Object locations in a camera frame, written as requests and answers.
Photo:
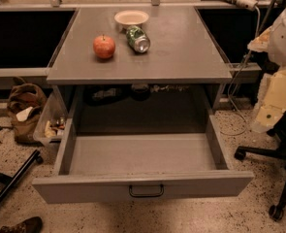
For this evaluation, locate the foam gripper body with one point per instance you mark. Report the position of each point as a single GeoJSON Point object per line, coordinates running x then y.
{"type": "Point", "coordinates": [285, 39]}

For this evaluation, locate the grey top drawer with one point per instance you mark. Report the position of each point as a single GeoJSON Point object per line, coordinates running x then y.
{"type": "Point", "coordinates": [101, 168]}

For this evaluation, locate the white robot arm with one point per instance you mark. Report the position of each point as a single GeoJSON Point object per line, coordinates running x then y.
{"type": "Point", "coordinates": [273, 41]}

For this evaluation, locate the grey cabinet desk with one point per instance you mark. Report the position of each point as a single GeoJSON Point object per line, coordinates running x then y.
{"type": "Point", "coordinates": [181, 52]}

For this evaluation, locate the green soda can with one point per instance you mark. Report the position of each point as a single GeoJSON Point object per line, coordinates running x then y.
{"type": "Point", "coordinates": [137, 39]}

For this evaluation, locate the white bowl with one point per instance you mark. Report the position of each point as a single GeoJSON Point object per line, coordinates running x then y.
{"type": "Point", "coordinates": [131, 17]}

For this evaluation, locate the red apple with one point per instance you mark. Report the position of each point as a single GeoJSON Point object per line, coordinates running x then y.
{"type": "Point", "coordinates": [104, 46]}

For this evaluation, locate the clear plastic bin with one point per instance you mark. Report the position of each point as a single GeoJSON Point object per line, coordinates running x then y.
{"type": "Point", "coordinates": [51, 124]}

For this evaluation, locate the brown bag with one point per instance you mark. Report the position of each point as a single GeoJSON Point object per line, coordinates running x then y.
{"type": "Point", "coordinates": [24, 107]}

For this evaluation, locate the brown shoe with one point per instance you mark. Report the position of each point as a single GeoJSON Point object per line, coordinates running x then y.
{"type": "Point", "coordinates": [30, 225]}

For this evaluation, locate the black metal stand leg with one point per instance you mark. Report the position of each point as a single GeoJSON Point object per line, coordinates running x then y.
{"type": "Point", "coordinates": [9, 182]}

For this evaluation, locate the black drawer handle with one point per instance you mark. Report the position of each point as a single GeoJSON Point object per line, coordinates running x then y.
{"type": "Point", "coordinates": [146, 191]}

